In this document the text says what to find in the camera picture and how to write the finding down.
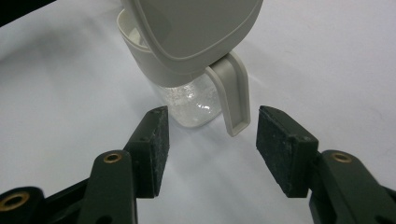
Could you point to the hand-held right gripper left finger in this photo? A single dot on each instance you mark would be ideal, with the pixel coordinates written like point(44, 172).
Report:
point(152, 149)

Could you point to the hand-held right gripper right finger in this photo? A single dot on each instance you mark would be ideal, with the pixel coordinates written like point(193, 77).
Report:
point(286, 152)

